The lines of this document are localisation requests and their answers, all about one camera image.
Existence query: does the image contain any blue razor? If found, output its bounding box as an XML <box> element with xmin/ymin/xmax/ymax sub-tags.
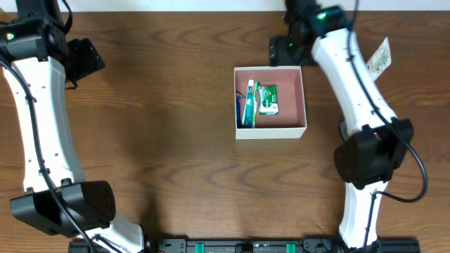
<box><xmin>236</xmin><ymin>91</ymin><xmax>245</xmax><ymax>128</ymax></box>

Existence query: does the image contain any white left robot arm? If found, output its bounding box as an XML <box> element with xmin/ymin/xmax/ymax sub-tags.
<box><xmin>1</xmin><ymin>0</ymin><xmax>147</xmax><ymax>252</ymax></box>

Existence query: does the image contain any green soap bar package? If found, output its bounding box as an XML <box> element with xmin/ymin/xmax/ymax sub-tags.
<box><xmin>258</xmin><ymin>85</ymin><xmax>279</xmax><ymax>115</ymax></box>

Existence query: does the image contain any teal toothpaste tube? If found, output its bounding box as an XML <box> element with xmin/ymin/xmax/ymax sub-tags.
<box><xmin>242</xmin><ymin>79</ymin><xmax>256</xmax><ymax>128</ymax></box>

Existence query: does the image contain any white lotion tube leaf print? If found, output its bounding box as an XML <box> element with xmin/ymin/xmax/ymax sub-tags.
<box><xmin>366</xmin><ymin>37</ymin><xmax>392</xmax><ymax>81</ymax></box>

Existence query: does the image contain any white box pink interior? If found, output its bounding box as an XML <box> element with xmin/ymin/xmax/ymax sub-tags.
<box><xmin>234</xmin><ymin>66</ymin><xmax>307</xmax><ymax>140</ymax></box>

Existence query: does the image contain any black mounting rail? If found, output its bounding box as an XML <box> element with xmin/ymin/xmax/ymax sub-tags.
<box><xmin>67</xmin><ymin>238</ymin><xmax>421</xmax><ymax>253</ymax></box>

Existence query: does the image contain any green white toothbrush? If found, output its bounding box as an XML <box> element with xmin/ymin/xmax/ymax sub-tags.
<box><xmin>252</xmin><ymin>81</ymin><xmax>260</xmax><ymax>129</ymax></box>

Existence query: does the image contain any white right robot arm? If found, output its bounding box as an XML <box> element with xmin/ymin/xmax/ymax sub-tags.
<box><xmin>270</xmin><ymin>0</ymin><xmax>428</xmax><ymax>252</ymax></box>

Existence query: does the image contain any clear foam soap pump bottle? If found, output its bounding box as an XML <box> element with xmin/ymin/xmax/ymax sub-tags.
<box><xmin>339</xmin><ymin>121</ymin><xmax>349</xmax><ymax>141</ymax></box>

